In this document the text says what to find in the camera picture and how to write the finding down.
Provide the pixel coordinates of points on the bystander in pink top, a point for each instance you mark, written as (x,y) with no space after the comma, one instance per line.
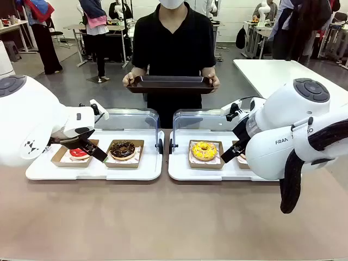
(96,21)

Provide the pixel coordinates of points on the bystander in dark coat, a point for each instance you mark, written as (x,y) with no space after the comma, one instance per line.
(301,27)

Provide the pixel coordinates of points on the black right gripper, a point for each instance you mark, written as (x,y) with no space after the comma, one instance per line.
(240,130)

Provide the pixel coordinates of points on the brown serving tray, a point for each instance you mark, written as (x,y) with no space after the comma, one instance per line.
(171,85)

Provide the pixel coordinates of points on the clear display case lid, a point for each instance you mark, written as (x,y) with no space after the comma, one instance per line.
(201,122)
(127,122)

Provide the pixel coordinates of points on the person's left forearm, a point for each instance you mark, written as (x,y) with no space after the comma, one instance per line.
(208,71)

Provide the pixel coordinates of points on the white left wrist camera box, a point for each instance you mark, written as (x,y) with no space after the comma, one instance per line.
(100,109)

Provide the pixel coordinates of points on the white rectangular table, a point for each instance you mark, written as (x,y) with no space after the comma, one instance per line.
(272,73)

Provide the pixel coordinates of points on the grey plastic stool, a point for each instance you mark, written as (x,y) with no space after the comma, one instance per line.
(11,50)

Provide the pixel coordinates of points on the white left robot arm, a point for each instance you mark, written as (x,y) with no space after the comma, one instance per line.
(27,114)

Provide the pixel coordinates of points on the white display case base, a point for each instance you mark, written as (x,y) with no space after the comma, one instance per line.
(81,174)
(206,174)

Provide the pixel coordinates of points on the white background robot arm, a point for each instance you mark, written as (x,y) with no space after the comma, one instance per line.
(263,13)

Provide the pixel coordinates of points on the person's left hand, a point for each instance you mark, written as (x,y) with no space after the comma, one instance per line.
(213,81)

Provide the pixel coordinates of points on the bystander in black skirt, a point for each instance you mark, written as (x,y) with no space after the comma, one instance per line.
(46,40)

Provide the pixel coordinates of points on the printed white paper liner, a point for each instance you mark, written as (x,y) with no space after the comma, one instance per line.
(65,158)
(137,157)
(219,160)

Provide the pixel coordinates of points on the black backpack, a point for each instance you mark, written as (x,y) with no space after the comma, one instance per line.
(241,38)

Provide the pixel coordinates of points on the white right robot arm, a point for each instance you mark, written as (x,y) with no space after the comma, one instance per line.
(272,152)

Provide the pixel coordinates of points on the cardboard donut tray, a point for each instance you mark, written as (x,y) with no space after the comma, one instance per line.
(122,164)
(58,160)
(240,164)
(206,166)

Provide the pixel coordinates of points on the white background desk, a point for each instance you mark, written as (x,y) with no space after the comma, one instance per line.
(79,27)

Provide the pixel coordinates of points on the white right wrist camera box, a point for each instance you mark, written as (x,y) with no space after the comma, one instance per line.
(231,106)

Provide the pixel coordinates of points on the person's right forearm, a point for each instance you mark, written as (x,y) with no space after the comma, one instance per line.
(138,72)

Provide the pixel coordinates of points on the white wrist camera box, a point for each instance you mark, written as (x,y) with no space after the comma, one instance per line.
(100,109)
(231,106)

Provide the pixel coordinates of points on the person's right hand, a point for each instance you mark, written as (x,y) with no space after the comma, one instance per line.
(130,79)

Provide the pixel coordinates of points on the yellow sprinkled donut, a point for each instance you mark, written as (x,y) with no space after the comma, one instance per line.
(204,151)

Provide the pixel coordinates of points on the person in black shirt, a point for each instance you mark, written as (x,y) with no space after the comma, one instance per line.
(174,40)

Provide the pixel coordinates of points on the white face mask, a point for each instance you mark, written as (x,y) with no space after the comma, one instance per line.
(170,3)

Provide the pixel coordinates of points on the chocolate nut donut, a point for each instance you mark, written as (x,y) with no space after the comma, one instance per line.
(122,149)

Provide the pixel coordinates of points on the red glazed donut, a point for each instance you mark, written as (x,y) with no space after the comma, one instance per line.
(77,154)

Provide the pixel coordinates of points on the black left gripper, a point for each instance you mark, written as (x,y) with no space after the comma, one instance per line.
(68,140)

